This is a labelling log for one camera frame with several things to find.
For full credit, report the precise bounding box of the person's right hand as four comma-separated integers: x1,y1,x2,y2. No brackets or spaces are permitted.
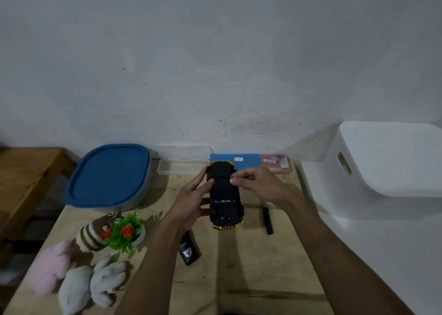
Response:
230,166,296,210

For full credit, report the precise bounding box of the person's left hand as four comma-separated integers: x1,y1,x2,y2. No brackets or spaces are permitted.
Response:
165,169,215,235

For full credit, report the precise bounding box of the black and yellow toy car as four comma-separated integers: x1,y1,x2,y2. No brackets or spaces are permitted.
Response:
206,160,246,232

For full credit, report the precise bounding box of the person's right forearm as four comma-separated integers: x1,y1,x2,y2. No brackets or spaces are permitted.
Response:
278,193,416,315

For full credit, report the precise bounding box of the person's left forearm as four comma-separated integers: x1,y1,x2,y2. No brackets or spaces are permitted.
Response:
113,218,195,315

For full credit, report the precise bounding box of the blue plastic case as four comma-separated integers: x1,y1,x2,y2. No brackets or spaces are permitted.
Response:
209,153,262,174

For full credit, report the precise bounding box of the clear plastic box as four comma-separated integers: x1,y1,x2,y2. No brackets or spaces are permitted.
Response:
157,144,215,177

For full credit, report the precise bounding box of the pink plastic case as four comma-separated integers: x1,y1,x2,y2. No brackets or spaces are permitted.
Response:
260,153,294,174

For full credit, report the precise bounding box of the black screwdriver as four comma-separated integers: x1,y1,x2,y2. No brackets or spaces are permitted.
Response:
262,201,274,235

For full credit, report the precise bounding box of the small black bottle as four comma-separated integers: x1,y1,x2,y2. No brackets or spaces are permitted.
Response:
177,230,202,267

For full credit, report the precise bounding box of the artificial plant in white pot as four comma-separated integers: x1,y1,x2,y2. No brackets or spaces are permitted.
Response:
102,210,146,261

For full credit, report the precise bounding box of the grey container with blue lid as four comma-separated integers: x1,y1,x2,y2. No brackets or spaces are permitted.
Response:
63,143,152,211

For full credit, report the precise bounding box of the brown striped plush toy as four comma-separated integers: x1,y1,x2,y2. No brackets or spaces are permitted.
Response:
76,216,113,253

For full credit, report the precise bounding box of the white plush toy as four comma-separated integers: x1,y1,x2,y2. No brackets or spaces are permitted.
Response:
90,255,128,308

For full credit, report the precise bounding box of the white plastic storage bin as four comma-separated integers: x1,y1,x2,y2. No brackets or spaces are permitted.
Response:
323,120,442,219

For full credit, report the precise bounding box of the grey plush toy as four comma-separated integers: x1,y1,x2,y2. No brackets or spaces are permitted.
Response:
58,265,94,315

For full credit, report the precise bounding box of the pink plush toy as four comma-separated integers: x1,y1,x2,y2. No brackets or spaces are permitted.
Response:
25,239,79,297

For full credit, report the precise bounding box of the wooden bench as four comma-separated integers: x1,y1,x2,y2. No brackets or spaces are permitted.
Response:
0,147,79,243

